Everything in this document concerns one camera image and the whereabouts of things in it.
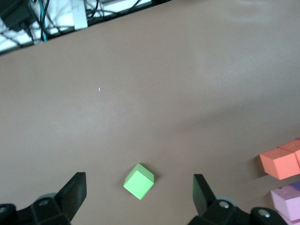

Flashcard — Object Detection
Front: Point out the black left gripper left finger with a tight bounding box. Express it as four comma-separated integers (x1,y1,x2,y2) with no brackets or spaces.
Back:
30,172,87,225

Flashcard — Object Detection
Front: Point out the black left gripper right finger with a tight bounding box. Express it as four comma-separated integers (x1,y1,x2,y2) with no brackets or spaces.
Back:
187,174,249,225

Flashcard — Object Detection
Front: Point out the pink foam cube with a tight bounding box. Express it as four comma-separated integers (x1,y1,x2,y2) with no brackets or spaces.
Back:
270,187,300,225

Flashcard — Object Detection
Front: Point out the orange foam cube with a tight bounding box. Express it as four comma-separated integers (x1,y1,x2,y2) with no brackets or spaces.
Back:
278,137,300,166
259,147,300,180

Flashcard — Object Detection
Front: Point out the green foam cube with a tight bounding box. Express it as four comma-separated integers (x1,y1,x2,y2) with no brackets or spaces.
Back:
123,163,156,201

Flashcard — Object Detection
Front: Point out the black device box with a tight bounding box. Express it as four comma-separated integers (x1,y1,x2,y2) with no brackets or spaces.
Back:
0,0,35,32

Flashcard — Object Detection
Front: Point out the teal cable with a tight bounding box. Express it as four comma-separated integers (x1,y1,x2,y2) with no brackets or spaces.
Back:
39,0,49,42

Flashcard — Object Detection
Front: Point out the white rectangular bracket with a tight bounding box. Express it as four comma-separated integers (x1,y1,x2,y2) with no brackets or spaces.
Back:
72,1,89,29

